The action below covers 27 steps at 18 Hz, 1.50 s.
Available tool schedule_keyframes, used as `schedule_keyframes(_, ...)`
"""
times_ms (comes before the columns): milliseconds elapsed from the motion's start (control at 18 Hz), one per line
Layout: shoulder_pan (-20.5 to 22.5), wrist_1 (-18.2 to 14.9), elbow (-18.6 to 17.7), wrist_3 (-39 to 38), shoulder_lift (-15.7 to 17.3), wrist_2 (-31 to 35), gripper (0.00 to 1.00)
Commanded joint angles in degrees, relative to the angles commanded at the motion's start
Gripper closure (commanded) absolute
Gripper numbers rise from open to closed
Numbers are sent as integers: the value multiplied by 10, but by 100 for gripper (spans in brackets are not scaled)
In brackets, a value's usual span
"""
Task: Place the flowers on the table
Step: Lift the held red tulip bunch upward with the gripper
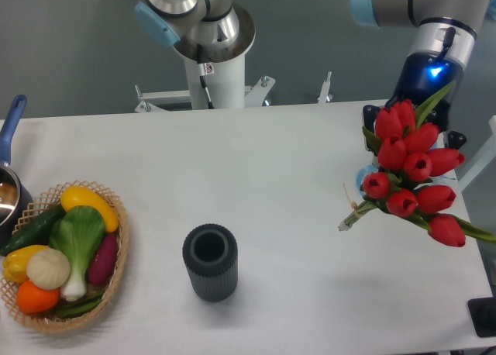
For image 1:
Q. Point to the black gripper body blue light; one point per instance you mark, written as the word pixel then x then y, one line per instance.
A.
pixel 421 77

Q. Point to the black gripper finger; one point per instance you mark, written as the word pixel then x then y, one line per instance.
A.
pixel 454 140
pixel 369 117

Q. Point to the red tulip bouquet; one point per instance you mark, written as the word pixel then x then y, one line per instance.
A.
pixel 404 142

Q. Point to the silver robot arm on pedestal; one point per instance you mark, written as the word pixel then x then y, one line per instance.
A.
pixel 212 37

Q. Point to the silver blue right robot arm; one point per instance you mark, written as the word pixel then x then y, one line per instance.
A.
pixel 445 37

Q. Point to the black device at edge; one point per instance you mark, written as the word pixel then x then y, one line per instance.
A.
pixel 482 313

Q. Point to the dark grey ribbed vase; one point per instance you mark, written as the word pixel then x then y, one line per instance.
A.
pixel 210 254

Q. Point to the purple sweet potato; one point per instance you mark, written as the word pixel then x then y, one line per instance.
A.
pixel 103 263

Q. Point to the green bok choy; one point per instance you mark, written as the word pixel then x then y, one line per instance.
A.
pixel 78 235

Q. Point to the green cucumber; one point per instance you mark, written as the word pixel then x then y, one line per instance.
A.
pixel 35 232

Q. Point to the white steamed bun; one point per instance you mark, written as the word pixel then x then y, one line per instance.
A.
pixel 48 269

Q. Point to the green bean pod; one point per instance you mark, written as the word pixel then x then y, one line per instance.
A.
pixel 80 307

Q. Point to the woven wicker basket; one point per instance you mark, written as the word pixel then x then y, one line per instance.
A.
pixel 47 322

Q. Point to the yellow bell pepper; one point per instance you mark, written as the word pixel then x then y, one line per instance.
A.
pixel 15 263

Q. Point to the orange fruit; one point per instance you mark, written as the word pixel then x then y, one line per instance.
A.
pixel 32 300

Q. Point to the white metal frame base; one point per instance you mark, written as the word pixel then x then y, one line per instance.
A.
pixel 209 91

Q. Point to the blue handled saucepan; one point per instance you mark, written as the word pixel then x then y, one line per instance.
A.
pixel 14 196

